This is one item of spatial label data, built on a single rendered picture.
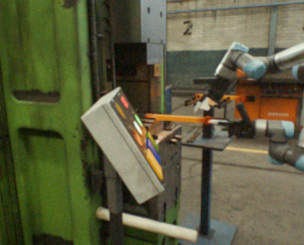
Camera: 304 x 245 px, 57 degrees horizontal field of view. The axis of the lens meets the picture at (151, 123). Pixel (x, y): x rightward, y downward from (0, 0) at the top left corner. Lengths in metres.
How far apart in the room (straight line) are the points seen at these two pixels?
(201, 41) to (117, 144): 8.48
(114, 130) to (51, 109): 0.56
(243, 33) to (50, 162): 8.02
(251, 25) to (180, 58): 2.31
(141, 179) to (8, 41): 0.90
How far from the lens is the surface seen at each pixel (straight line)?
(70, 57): 1.13
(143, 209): 1.52
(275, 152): 1.33
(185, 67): 9.23
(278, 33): 8.90
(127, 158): 0.72
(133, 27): 1.28
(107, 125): 0.70
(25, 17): 1.37
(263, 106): 4.90
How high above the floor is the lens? 1.31
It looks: 14 degrees down
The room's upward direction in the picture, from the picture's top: 1 degrees counter-clockwise
